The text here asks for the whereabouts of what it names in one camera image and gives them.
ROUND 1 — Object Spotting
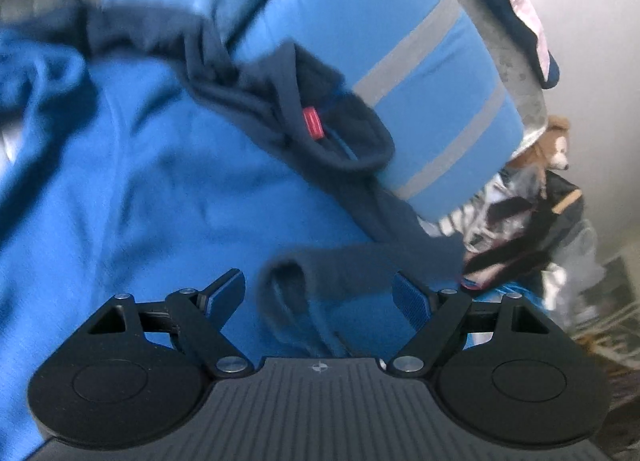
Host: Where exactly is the pink garment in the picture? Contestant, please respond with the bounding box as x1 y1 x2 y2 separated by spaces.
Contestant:
500 0 553 76

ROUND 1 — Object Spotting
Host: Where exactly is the blue fleece jacket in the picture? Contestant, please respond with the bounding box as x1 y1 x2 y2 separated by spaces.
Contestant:
0 6 468 442

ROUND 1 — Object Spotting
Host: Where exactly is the black bag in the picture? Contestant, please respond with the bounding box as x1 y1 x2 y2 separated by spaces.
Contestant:
460 171 586 292

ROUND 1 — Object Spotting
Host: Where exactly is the blue grey-striped pillow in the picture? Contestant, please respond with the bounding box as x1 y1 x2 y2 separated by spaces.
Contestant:
232 0 526 220

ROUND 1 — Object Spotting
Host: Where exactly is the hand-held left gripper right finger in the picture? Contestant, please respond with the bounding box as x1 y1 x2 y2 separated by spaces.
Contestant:
386 271 551 377

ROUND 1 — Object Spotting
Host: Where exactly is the blue coiled cable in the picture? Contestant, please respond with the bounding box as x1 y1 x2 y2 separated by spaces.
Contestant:
472 278 553 314

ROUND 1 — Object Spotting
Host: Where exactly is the clear plastic bag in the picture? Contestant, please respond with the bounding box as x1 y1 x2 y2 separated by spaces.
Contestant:
542 218 607 329

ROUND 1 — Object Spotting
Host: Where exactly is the cluttered shelf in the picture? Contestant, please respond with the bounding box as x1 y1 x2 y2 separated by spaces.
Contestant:
570 248 640 372

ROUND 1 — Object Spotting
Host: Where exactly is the wooden tag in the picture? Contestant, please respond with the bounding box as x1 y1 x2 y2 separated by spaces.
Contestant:
552 190 583 216

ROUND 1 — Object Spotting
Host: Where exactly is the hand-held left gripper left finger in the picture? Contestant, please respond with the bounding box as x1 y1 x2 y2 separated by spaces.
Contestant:
87 268 256 378

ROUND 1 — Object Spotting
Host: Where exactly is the brown plush toy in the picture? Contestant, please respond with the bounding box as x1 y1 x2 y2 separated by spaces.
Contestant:
509 116 573 176

